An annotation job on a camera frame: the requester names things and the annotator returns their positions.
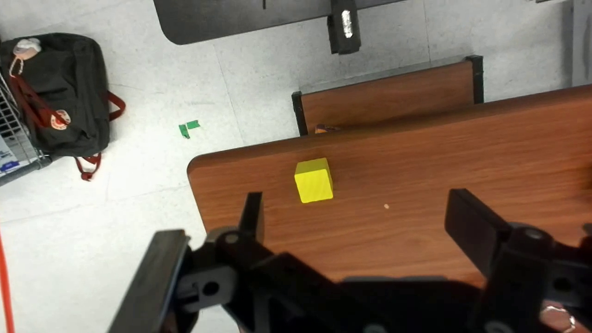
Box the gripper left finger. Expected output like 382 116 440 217
109 192 343 333

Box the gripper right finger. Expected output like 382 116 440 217
445 188 592 333

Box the yellow cube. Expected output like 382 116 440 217
294 158 334 204

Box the green tape piece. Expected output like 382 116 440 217
179 120 201 139

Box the dark grey table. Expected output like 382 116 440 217
153 0 410 55

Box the orange cable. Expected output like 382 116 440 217
0 230 16 333

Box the black backpack with red straps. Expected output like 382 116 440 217
0 32 126 182

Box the grey wire cart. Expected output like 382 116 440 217
0 74 52 186

